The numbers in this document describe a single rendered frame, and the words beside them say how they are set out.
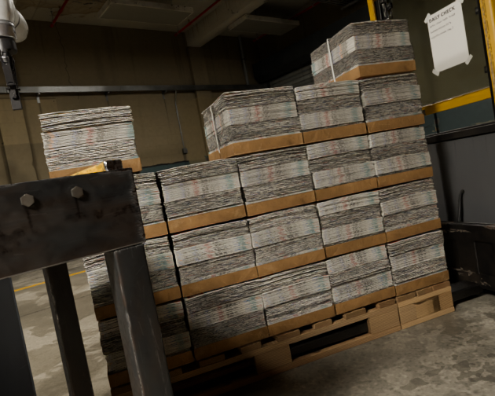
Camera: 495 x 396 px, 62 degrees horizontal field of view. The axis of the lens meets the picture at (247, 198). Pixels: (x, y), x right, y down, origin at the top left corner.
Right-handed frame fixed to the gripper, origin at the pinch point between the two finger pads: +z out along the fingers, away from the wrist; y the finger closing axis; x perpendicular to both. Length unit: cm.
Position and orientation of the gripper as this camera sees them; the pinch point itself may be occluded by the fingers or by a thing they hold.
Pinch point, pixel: (15, 99)
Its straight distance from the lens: 169.9
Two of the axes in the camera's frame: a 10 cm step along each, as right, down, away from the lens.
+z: 1.8, 9.8, 0.5
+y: -3.2, 0.1, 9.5
